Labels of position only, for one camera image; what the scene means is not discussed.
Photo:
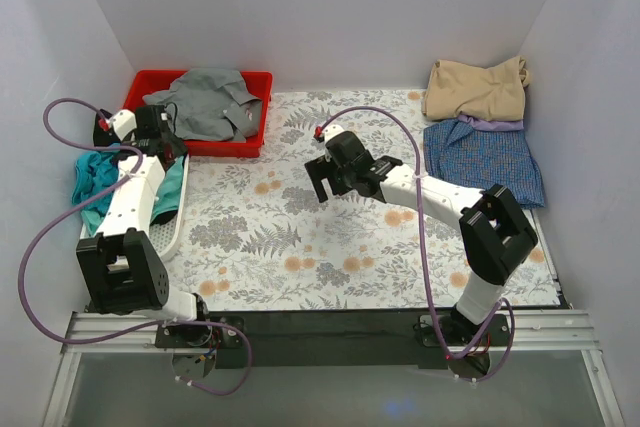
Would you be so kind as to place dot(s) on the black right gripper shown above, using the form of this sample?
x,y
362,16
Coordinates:
x,y
329,177

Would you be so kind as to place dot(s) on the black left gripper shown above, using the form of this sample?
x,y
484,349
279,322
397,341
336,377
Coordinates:
x,y
105,132

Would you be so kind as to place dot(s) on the teal blue t shirt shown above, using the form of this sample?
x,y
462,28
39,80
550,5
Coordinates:
x,y
95,172

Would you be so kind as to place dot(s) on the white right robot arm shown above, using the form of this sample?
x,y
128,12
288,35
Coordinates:
x,y
497,236

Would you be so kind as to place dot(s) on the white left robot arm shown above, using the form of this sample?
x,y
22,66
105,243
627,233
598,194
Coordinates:
x,y
122,269

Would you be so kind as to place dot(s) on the black t shirt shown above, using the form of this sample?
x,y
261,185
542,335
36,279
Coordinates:
x,y
103,135

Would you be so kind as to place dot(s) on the red plastic tray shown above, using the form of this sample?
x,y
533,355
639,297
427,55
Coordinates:
x,y
258,83

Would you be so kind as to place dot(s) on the grey shirt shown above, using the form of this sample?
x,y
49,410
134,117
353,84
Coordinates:
x,y
210,104

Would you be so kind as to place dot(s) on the mint green t shirt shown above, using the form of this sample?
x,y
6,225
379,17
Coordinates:
x,y
165,207

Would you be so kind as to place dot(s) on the floral patterned table mat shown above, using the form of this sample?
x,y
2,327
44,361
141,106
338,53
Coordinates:
x,y
253,235

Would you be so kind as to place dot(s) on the white plastic basket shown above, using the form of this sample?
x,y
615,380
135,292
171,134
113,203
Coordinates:
x,y
167,234

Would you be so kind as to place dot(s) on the beige t shirt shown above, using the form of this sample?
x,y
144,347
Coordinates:
x,y
491,94

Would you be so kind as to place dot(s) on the blue checked shirt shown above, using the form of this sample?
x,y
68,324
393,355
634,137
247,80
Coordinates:
x,y
457,153

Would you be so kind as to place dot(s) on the lilac purple shirt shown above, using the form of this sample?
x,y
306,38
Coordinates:
x,y
491,126

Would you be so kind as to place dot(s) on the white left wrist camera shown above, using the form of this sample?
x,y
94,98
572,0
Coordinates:
x,y
120,124

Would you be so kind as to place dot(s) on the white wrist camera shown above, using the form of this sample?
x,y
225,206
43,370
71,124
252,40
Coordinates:
x,y
120,124
325,134

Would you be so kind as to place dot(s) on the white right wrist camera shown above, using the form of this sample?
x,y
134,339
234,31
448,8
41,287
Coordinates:
x,y
325,134

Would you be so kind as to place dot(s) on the aluminium rail frame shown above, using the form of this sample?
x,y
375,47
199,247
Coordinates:
x,y
339,338

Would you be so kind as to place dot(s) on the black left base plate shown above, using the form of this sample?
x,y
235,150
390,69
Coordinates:
x,y
191,337

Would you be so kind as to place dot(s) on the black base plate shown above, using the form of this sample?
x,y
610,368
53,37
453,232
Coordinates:
x,y
191,337
458,333

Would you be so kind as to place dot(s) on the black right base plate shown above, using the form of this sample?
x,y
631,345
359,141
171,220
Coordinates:
x,y
458,333

